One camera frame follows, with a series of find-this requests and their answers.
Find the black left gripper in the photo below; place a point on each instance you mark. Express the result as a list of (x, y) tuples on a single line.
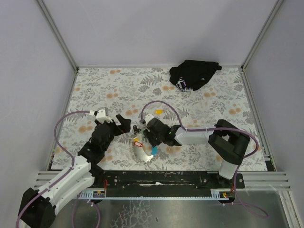
[(114, 127)]

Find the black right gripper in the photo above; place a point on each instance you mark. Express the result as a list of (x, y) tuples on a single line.
[(149, 132)]

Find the steel key holder with rings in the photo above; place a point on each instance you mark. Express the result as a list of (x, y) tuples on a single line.
[(144, 153)]

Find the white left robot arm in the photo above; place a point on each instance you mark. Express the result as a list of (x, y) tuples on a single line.
[(39, 207)]

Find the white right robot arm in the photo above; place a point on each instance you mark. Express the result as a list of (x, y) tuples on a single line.
[(227, 140)]

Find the black key fob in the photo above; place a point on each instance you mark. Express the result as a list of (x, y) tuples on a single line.
[(136, 129)]

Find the small yellow key tag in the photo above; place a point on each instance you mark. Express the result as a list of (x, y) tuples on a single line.
[(159, 111)]

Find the red key tag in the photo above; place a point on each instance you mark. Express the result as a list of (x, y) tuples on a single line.
[(138, 144)]

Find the floral patterned table mat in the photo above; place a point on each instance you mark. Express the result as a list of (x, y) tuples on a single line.
[(132, 92)]

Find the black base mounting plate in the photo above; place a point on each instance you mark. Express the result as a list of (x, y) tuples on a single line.
[(205, 179)]

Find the black cloth with logo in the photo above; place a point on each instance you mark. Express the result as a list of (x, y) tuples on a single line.
[(191, 75)]

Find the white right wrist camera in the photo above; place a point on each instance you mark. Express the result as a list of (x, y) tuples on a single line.
[(145, 120)]

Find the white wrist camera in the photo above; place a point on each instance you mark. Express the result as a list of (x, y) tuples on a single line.
[(101, 115), (145, 120)]

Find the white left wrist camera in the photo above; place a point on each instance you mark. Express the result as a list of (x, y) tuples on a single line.
[(101, 115)]

